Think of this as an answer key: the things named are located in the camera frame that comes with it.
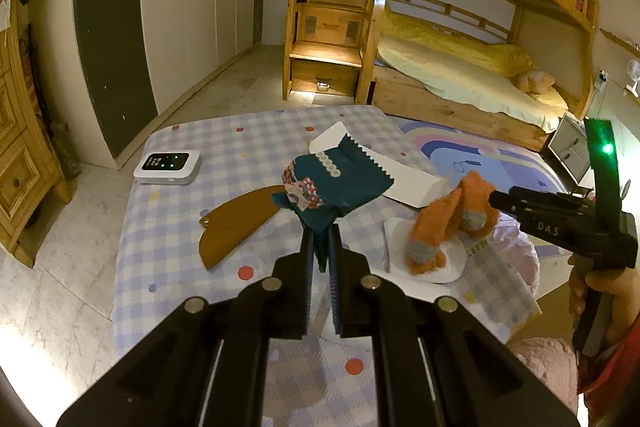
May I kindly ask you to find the small white fan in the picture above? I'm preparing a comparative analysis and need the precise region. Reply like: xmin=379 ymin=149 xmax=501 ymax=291
xmin=625 ymin=59 xmax=640 ymax=98

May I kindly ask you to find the person's right hand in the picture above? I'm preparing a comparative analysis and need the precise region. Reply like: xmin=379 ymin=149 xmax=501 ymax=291
xmin=567 ymin=252 xmax=640 ymax=345

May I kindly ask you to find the white electronic device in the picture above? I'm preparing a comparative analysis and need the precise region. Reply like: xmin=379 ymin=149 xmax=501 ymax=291
xmin=133 ymin=150 xmax=202 ymax=186

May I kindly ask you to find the white wardrobe with round holes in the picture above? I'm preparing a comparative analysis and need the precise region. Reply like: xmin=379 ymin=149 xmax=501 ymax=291
xmin=140 ymin=0 xmax=273 ymax=118

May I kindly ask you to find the brown crescent leather piece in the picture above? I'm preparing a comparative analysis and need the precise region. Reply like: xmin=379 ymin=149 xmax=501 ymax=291
xmin=198 ymin=185 xmax=285 ymax=270

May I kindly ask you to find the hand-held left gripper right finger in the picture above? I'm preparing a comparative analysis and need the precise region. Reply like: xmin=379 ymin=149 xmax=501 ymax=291
xmin=327 ymin=224 xmax=583 ymax=427

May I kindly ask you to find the plush toy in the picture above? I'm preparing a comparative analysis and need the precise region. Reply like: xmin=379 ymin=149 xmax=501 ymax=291
xmin=515 ymin=69 xmax=556 ymax=96

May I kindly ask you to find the white paper envelope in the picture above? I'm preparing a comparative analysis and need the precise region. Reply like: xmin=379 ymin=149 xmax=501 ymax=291
xmin=308 ymin=122 xmax=443 ymax=209

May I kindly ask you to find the wooden bunk bed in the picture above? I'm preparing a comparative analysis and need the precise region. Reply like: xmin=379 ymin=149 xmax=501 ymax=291
xmin=357 ymin=0 xmax=601 ymax=152

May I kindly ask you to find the yellow duvet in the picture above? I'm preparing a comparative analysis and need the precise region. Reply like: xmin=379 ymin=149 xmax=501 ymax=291
xmin=382 ymin=4 xmax=538 ymax=78

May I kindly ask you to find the small grey nightstand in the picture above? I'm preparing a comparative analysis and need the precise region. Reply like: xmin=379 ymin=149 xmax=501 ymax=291
xmin=546 ymin=114 xmax=596 ymax=188

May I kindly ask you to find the tall wooden cabinet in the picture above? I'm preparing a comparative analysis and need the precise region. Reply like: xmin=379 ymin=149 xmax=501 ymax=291
xmin=0 ymin=0 xmax=73 ymax=268

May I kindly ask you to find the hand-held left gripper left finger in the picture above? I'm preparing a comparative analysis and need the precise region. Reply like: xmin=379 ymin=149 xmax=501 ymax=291
xmin=55 ymin=227 xmax=321 ymax=427

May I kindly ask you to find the black wardrobe panel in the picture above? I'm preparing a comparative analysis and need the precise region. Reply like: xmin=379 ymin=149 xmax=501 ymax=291
xmin=72 ymin=0 xmax=158 ymax=162

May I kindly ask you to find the pink plastic bag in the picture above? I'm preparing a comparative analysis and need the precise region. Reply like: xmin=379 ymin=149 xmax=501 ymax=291
xmin=492 ymin=212 xmax=541 ymax=303

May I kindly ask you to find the checkered tablecloth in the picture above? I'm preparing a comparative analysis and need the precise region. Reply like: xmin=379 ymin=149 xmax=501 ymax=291
xmin=114 ymin=105 xmax=540 ymax=427

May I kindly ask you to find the person's right forearm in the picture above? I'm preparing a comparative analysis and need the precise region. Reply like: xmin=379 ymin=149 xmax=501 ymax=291
xmin=575 ymin=322 xmax=640 ymax=427

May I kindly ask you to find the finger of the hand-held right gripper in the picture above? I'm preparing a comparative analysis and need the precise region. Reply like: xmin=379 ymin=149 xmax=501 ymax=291
xmin=489 ymin=191 xmax=597 ymax=253
xmin=509 ymin=186 xmax=598 ymax=212

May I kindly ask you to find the wooden staircase with drawers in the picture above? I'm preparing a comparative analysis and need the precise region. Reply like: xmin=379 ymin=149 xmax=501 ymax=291
xmin=282 ymin=0 xmax=391 ymax=102

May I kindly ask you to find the rainbow oval rug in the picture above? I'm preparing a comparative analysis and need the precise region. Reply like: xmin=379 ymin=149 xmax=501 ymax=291
xmin=397 ymin=119 xmax=598 ymax=208

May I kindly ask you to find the pale yellow bed sheet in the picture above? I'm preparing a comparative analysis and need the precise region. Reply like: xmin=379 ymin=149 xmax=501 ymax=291
xmin=376 ymin=34 xmax=576 ymax=131

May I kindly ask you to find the teal snack packet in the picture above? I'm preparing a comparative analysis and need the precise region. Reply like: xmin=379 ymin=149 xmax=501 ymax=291
xmin=271 ymin=136 xmax=396 ymax=273

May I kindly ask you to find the pink fluffy clothing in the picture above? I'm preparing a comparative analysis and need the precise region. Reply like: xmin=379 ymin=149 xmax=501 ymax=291
xmin=510 ymin=337 xmax=581 ymax=413

